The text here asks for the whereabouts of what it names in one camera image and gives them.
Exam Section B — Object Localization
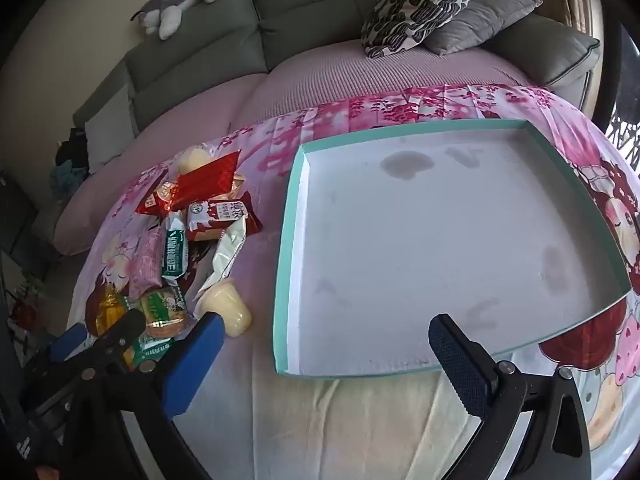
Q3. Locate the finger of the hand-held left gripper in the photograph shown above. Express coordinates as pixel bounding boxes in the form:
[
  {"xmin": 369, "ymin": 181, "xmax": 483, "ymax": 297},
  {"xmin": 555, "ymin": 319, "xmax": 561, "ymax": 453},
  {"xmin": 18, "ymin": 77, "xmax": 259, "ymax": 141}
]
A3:
[
  {"xmin": 92, "ymin": 309, "xmax": 147, "ymax": 367},
  {"xmin": 49, "ymin": 323, "xmax": 90, "ymax": 362}
]

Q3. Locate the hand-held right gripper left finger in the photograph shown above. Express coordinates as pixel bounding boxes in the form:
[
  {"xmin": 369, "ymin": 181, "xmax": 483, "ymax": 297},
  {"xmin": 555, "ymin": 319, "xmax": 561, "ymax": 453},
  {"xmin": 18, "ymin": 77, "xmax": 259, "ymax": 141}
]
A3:
[{"xmin": 65, "ymin": 312, "xmax": 226, "ymax": 480}]

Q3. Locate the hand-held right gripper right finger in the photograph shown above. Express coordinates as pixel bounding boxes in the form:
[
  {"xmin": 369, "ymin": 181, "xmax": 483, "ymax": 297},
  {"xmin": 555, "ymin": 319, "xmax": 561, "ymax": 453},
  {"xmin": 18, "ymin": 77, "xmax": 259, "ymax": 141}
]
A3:
[{"xmin": 428, "ymin": 314, "xmax": 593, "ymax": 480}]

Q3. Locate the green label biscuit packet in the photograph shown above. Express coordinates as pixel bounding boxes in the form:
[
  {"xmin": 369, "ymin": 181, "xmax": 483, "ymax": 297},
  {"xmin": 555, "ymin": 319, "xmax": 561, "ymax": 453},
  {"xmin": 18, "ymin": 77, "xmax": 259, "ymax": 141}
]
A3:
[{"xmin": 139, "ymin": 285, "xmax": 193, "ymax": 338}]

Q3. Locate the cream pudding cup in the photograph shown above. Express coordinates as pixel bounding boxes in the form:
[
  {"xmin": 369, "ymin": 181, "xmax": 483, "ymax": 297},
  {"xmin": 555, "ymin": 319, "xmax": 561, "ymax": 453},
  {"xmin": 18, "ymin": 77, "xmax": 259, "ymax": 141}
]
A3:
[{"xmin": 197, "ymin": 282, "xmax": 252, "ymax": 337}]

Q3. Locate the teal edged white box tray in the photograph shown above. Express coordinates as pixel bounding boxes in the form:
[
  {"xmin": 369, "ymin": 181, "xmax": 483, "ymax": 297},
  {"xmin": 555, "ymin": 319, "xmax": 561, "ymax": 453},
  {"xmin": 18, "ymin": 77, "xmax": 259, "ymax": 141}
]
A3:
[{"xmin": 272, "ymin": 119, "xmax": 632, "ymax": 378}]

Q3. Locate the red foil snack packet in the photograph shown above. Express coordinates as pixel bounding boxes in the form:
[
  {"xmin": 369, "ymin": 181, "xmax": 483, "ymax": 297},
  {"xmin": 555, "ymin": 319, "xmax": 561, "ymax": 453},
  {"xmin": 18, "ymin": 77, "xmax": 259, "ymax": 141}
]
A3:
[{"xmin": 170, "ymin": 150, "xmax": 242, "ymax": 211}]

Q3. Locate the green white snack packet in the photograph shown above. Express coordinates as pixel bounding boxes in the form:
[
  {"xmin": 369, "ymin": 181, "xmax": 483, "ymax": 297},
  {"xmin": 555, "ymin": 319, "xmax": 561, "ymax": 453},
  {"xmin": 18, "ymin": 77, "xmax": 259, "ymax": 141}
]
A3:
[{"xmin": 122, "ymin": 335, "xmax": 176, "ymax": 368}]

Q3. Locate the green white bar packet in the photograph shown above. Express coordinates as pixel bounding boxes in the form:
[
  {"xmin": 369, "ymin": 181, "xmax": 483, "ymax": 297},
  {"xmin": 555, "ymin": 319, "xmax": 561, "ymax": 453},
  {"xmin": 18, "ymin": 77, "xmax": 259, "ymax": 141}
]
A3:
[{"xmin": 160, "ymin": 210, "xmax": 190, "ymax": 286}]

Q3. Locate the silver white snack packet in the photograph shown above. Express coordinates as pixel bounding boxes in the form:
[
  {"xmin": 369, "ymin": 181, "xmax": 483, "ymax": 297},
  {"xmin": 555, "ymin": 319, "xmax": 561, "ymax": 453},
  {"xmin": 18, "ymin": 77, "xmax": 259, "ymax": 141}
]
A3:
[{"xmin": 197, "ymin": 220, "xmax": 248, "ymax": 297}]

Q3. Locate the small red white snack packet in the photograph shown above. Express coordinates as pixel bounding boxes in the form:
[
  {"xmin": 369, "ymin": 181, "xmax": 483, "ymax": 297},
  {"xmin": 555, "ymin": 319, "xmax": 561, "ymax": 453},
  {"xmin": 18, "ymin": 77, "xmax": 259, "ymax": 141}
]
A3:
[{"xmin": 135, "ymin": 180, "xmax": 178, "ymax": 217}]

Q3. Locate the dark grey cabinet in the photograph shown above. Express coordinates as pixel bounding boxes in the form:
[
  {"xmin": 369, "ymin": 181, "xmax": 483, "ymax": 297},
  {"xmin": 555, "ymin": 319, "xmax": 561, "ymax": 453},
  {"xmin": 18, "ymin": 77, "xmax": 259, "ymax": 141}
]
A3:
[{"xmin": 0, "ymin": 170, "xmax": 38, "ymax": 261}]

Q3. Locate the dark red white snack packet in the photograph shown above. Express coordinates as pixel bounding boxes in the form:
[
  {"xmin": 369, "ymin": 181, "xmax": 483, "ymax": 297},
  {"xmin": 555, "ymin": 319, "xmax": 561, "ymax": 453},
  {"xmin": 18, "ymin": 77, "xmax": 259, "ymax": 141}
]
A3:
[{"xmin": 186, "ymin": 191, "xmax": 263, "ymax": 242}]

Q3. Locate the teal cloth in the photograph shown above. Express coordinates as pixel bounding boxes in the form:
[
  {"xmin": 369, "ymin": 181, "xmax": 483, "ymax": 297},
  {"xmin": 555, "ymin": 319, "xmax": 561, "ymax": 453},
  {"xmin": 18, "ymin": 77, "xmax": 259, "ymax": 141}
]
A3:
[{"xmin": 50, "ymin": 162, "xmax": 91, "ymax": 198}]

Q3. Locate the cream bun in clear packet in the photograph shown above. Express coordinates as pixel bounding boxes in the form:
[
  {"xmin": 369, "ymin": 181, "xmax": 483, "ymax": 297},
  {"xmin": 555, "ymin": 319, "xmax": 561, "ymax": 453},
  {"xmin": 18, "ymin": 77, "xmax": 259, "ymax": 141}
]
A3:
[{"xmin": 177, "ymin": 142, "xmax": 226, "ymax": 176}]

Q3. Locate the dark clothes pile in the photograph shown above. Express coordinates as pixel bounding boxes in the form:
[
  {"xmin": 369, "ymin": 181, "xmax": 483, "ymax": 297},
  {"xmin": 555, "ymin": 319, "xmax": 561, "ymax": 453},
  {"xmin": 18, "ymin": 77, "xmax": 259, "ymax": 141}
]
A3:
[{"xmin": 54, "ymin": 127, "xmax": 91, "ymax": 171}]

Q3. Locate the light grey cushion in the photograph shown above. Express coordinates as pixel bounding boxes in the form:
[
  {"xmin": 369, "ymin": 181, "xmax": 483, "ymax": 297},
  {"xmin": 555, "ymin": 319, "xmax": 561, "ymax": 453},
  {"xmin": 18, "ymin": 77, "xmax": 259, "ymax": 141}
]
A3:
[{"xmin": 84, "ymin": 85, "xmax": 136, "ymax": 173}]

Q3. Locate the pink floral printed blanket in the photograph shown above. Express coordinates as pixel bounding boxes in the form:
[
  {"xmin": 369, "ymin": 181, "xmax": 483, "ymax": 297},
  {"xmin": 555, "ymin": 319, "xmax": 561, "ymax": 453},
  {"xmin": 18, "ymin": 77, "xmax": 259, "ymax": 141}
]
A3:
[{"xmin": 82, "ymin": 82, "xmax": 640, "ymax": 480}]

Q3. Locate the pink ribbed sofa cover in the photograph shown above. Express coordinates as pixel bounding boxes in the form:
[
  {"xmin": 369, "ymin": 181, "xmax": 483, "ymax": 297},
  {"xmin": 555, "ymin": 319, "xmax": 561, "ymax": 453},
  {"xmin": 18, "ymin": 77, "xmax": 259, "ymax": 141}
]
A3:
[{"xmin": 52, "ymin": 37, "xmax": 556, "ymax": 256}]

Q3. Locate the grey white plush toy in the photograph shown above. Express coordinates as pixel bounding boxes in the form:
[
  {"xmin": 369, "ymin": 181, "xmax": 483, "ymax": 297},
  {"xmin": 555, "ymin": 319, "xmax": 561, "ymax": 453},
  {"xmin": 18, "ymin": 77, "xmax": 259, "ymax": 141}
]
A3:
[{"xmin": 131, "ymin": 0, "xmax": 231, "ymax": 41}]

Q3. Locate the grey quilted pillow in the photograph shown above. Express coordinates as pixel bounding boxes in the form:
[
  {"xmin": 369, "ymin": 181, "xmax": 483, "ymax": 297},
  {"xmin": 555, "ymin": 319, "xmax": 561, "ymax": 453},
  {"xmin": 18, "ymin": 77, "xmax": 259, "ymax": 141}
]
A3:
[{"xmin": 425, "ymin": 0, "xmax": 543, "ymax": 57}]

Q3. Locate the black white patterned pillow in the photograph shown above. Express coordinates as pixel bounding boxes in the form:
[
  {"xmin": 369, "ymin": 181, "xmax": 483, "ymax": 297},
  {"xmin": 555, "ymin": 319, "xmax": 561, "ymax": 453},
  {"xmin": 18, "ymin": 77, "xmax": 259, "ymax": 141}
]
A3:
[{"xmin": 361, "ymin": 0, "xmax": 482, "ymax": 58}]

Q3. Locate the grey sofa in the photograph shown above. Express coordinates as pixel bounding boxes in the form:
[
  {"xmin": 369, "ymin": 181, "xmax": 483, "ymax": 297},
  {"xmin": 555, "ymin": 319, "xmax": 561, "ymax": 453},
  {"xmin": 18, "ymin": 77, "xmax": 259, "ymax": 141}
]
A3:
[{"xmin": 72, "ymin": 0, "xmax": 603, "ymax": 133}]

